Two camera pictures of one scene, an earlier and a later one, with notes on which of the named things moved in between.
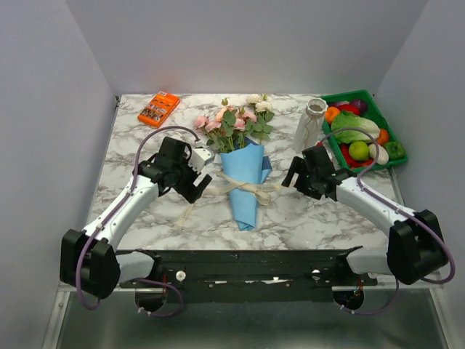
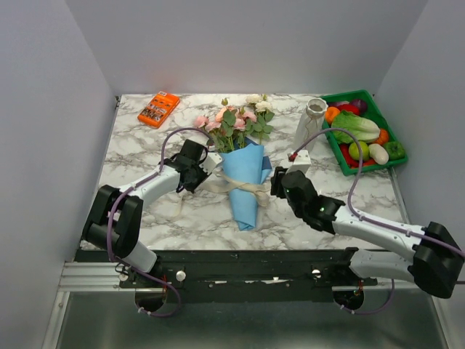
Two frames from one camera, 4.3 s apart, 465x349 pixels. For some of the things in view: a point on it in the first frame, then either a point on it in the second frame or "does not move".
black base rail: [303, 275] does not move
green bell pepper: [395, 150] does not move
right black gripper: [299, 165] -> [276, 187]
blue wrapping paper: [248, 164] does not move
